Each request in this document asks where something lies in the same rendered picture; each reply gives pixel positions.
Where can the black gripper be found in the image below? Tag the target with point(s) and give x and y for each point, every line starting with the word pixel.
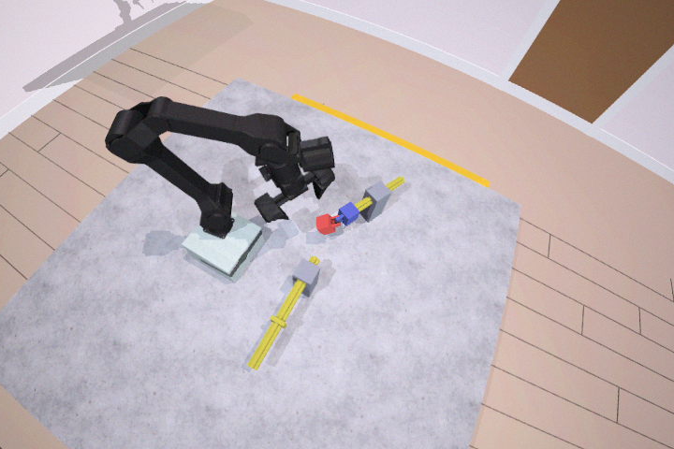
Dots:
pixel 269 207

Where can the yellow square bar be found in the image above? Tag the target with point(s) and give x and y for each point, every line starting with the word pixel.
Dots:
pixel 305 278

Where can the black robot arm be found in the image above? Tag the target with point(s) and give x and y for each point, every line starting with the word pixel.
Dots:
pixel 134 137

